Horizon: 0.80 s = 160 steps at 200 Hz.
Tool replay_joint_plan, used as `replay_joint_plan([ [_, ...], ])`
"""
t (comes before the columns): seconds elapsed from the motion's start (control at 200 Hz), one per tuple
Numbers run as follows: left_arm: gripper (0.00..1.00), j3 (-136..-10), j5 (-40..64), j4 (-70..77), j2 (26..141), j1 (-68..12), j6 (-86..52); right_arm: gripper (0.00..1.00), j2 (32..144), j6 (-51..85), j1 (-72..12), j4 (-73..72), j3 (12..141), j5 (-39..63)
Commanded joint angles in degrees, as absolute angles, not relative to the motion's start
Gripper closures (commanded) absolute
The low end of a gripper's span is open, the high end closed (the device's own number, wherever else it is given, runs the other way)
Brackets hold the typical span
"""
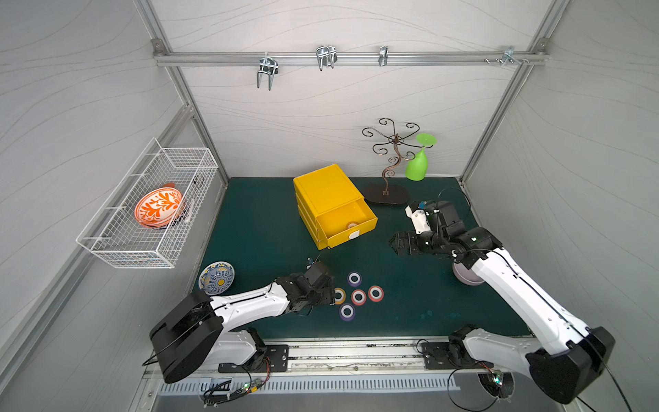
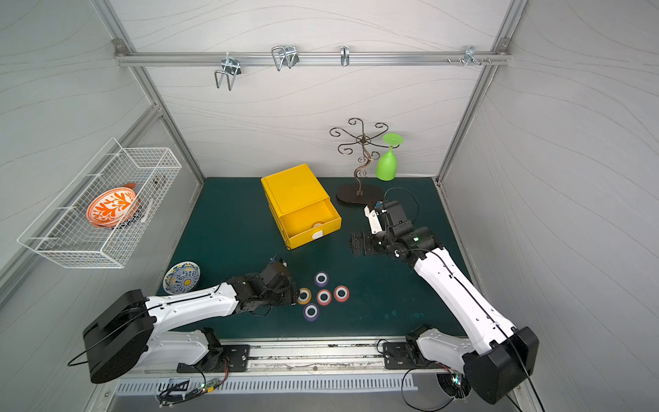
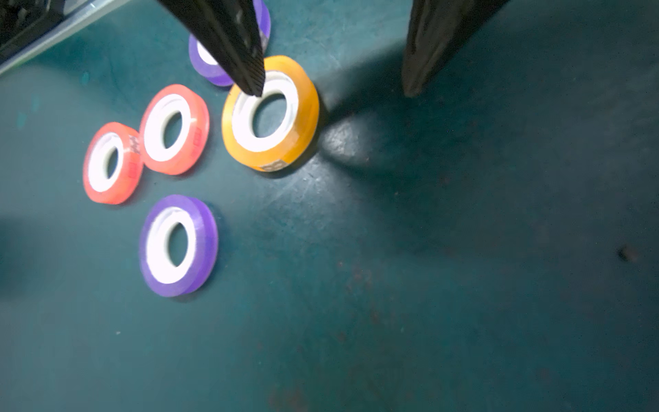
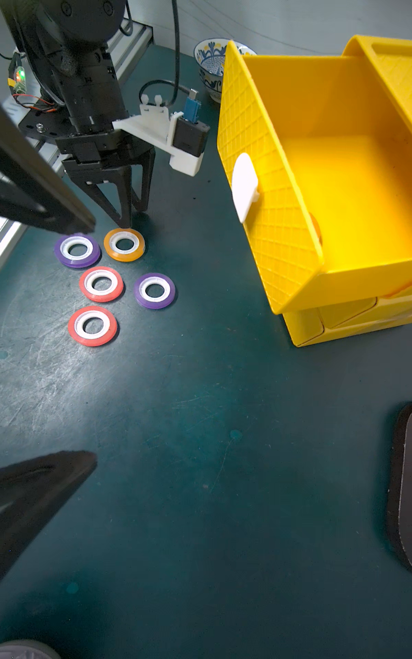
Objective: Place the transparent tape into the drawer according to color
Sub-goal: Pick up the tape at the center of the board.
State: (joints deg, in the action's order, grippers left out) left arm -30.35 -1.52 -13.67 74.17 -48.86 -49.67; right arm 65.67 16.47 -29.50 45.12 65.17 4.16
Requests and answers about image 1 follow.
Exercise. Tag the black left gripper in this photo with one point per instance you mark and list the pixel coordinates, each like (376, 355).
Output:
(319, 287)

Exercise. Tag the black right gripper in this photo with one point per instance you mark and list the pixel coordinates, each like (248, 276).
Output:
(412, 242)

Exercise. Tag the orange tape roll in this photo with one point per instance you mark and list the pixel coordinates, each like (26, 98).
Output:
(339, 296)

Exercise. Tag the red tape roll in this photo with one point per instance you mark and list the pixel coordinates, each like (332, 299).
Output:
(375, 293)
(358, 297)

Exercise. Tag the yellow plastic drawer cabinet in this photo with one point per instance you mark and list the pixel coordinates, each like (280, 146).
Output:
(333, 209)

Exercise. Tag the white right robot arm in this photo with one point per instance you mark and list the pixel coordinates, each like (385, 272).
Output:
(564, 355)

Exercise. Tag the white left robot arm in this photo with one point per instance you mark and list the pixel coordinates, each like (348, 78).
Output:
(205, 329)

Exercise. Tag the purple tape roll upper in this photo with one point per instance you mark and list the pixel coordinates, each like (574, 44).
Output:
(354, 279)

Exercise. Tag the purple tape roll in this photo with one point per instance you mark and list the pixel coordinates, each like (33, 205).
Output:
(354, 279)
(347, 312)

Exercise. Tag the purple tape roll lower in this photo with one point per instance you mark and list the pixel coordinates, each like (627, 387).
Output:
(347, 312)

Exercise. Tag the bronze scrollwork cup stand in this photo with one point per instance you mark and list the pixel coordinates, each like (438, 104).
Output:
(387, 193)

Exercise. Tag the purple grey bowl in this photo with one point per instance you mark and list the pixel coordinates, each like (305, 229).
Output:
(466, 276)

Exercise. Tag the green plastic wine glass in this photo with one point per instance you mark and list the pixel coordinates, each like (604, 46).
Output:
(417, 168)

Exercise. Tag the blue yellow patterned plate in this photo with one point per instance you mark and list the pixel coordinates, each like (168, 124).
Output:
(216, 278)

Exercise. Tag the orange patterned bowl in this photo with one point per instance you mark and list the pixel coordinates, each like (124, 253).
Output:
(160, 207)

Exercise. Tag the metal single hook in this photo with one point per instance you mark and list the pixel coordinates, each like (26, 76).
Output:
(383, 56)

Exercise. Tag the metal double hook centre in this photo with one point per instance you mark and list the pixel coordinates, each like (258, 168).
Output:
(326, 57)

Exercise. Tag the metal double hook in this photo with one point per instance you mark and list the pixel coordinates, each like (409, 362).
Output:
(326, 57)
(268, 68)

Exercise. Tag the metal hook right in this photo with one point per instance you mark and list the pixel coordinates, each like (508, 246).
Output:
(508, 57)

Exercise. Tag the metal double hook left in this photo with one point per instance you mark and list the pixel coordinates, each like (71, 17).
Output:
(268, 68)

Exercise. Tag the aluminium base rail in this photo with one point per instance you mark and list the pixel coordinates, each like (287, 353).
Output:
(355, 355)

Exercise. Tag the white wire basket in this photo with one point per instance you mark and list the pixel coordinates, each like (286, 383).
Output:
(115, 237)

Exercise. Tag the aluminium horizontal rail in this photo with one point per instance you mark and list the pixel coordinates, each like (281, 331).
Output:
(345, 58)

